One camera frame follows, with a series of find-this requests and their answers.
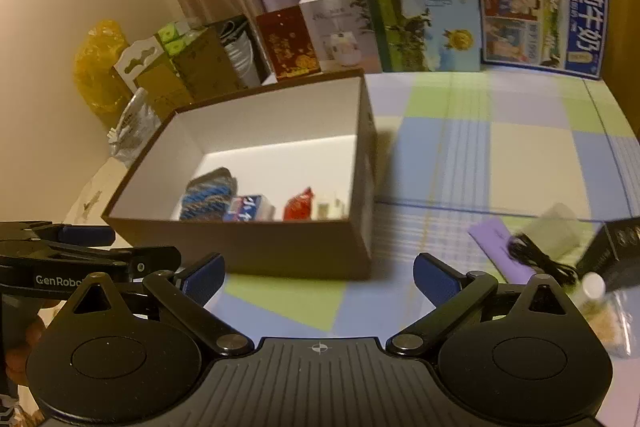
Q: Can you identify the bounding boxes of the purple cream tube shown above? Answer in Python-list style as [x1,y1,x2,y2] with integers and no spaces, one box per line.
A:
[468,218,536,285]

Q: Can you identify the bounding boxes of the striped knitted sock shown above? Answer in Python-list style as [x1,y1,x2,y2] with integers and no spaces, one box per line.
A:
[179,167,238,221]

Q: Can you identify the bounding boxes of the blue floss pick box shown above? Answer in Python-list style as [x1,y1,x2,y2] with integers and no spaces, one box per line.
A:
[222,194,276,222]

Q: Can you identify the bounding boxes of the red snack packet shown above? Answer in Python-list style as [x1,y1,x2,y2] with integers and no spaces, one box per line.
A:
[283,187,314,221]

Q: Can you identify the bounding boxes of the cotton swab bag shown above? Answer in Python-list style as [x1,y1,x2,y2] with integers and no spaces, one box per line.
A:
[580,291,639,359]

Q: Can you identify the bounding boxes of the translucent plastic cup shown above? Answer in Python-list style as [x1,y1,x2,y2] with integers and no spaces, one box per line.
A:
[522,202,590,261]

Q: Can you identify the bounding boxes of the small white bottle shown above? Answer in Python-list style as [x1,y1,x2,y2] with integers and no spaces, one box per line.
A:
[570,272,606,320]

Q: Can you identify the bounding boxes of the yellow plastic bag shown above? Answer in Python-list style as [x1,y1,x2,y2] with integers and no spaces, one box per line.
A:
[74,20,132,129]

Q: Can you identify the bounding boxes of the small white packet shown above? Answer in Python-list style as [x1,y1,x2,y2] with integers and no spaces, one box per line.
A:
[311,195,347,221]

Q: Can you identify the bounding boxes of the brown cardboard shoe box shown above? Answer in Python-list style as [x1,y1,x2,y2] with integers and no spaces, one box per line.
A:
[103,69,376,280]

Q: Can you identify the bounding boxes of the black shaver box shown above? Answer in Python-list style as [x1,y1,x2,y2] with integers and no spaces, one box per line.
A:
[576,217,640,291]

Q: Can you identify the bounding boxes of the green tissue packs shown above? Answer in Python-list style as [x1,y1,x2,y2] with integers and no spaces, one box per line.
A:
[156,17,205,57]

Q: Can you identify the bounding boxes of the brown cardboard carton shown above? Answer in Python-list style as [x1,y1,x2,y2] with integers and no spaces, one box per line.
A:
[115,15,266,120]

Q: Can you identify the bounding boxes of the dark red gift box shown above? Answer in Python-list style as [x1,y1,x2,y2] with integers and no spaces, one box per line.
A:
[256,5,321,80]

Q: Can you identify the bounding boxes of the blue cartoon milk box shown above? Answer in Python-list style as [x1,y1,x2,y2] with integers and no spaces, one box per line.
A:
[480,0,610,80]

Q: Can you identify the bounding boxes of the white humidifier box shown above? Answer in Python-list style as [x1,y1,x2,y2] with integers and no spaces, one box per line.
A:
[299,0,382,74]

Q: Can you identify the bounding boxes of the green blue milk carton box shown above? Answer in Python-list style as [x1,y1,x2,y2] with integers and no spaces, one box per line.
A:
[367,0,482,72]

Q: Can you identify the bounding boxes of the black coiled cable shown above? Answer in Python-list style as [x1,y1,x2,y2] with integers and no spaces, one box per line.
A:
[505,232,582,287]

